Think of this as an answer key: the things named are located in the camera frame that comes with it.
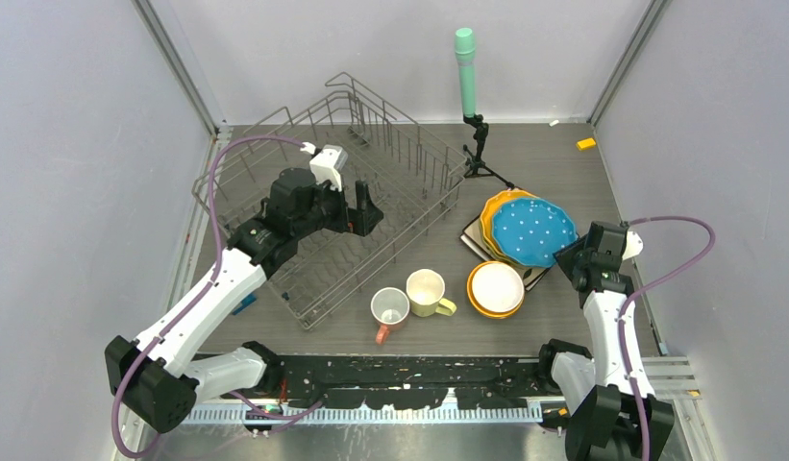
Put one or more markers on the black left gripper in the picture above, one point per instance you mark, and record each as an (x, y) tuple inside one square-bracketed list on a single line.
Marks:
[(357, 221)]

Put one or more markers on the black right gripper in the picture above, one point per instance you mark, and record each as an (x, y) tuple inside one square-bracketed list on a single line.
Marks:
[(564, 255)]

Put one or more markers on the blue polka dot plate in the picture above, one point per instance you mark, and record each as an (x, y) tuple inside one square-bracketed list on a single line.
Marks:
[(531, 230)]

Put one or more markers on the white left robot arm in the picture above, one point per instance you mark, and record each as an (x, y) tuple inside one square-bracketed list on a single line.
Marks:
[(158, 377)]

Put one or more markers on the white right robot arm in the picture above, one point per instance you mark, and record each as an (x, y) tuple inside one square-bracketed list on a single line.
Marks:
[(614, 411)]

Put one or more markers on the white bowl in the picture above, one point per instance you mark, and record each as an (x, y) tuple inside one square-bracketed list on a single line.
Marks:
[(497, 287)]

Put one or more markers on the green polka dot plate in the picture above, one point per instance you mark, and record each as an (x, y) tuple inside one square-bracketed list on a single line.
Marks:
[(496, 252)]

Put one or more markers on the yellow green mug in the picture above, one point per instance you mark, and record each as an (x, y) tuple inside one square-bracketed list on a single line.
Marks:
[(426, 292)]

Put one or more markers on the square floral plate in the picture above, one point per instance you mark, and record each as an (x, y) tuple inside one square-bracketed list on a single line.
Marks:
[(472, 238)]

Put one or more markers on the orange bowl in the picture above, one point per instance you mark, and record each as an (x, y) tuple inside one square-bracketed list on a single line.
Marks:
[(480, 304)]

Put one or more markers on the small yellow block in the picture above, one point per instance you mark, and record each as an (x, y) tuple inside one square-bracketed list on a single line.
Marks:
[(587, 143)]

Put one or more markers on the blue green toy blocks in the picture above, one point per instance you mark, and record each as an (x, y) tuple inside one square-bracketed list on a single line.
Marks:
[(244, 303)]

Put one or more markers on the green microphone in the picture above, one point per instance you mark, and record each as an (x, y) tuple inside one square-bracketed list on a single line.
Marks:
[(465, 50)]

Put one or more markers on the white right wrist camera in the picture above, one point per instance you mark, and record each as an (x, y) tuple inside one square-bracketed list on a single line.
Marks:
[(633, 246)]

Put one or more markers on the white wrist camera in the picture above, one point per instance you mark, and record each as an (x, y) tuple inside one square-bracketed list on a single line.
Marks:
[(633, 246), (325, 164)]

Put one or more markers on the grey wire dish rack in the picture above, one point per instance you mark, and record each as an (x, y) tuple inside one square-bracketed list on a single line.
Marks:
[(413, 178)]

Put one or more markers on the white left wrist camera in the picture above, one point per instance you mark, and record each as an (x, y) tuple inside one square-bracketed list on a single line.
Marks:
[(325, 164)]

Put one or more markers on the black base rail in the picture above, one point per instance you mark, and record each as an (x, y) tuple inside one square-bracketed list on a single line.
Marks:
[(409, 382)]

